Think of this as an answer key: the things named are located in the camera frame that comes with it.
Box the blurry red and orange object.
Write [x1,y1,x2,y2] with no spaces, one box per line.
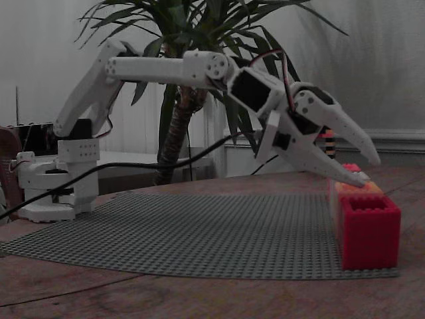
[319,127,337,158]

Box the orange block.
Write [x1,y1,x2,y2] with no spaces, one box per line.
[333,181,385,241]

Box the red plastic brick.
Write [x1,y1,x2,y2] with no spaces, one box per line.
[341,195,402,271]

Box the grey studded baseplate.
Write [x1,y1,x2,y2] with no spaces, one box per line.
[0,192,401,280]

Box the green potted palm plant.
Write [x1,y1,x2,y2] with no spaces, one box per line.
[74,0,349,186]

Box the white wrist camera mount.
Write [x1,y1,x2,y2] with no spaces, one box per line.
[254,110,290,159]

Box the thin black cable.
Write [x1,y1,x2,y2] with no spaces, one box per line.
[248,153,283,176]

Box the red black servo wire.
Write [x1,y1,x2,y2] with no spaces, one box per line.
[248,49,297,111]

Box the thick black cable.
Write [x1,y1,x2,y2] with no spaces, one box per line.
[0,132,246,221]

